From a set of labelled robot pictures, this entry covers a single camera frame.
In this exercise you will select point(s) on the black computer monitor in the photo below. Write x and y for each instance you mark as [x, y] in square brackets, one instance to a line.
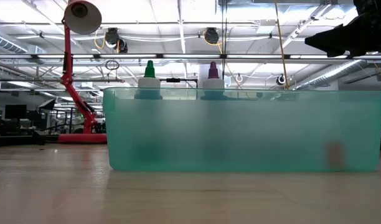
[15, 112]

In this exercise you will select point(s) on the black bar stand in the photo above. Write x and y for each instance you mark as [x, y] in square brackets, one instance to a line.
[178, 80]

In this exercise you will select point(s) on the large purple food coloring bottle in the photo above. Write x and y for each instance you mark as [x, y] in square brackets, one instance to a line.
[213, 82]

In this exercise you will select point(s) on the small black hanging reel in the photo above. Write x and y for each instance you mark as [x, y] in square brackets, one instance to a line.
[278, 79]

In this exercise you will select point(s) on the small orange food coloring bottle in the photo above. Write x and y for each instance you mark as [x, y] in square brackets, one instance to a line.
[335, 154]

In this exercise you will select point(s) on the large green food coloring bottle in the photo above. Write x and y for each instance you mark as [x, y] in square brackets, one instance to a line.
[149, 82]

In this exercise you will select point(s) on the teal translucent plastic bin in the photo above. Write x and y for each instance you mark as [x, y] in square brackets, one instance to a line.
[240, 133]

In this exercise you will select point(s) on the red desk lamp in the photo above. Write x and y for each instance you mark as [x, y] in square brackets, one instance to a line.
[81, 18]

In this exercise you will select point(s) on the silver ventilation duct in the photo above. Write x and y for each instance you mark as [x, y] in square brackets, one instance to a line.
[333, 73]

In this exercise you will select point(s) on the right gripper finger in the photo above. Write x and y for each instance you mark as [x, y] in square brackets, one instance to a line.
[340, 53]
[333, 39]

